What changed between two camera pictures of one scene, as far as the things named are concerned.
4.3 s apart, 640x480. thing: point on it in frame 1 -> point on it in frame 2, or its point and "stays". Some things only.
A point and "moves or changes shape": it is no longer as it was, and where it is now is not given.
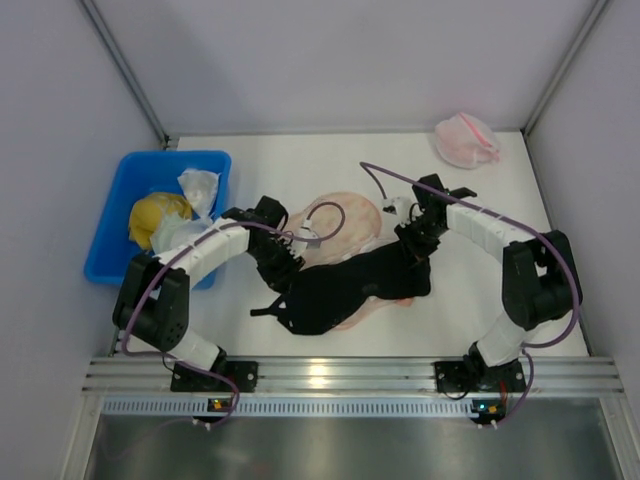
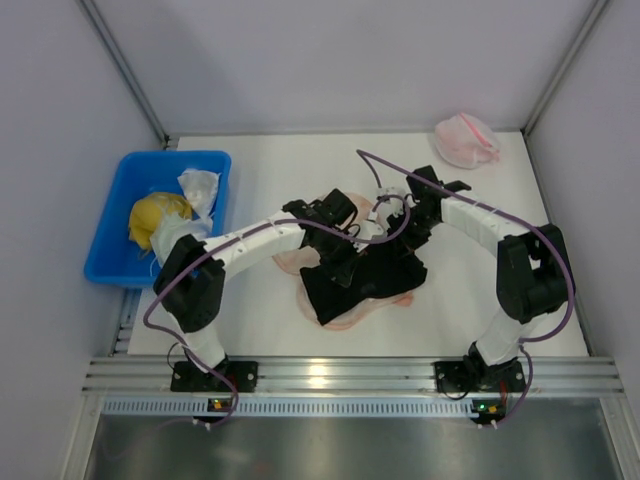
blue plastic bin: x=138 y=175 stays
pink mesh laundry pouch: x=466 y=141 stays
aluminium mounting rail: x=124 y=375 stays
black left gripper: x=282 y=270 -> x=339 y=259
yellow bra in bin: x=146 y=211 stays
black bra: x=319 y=297 moves or changes shape
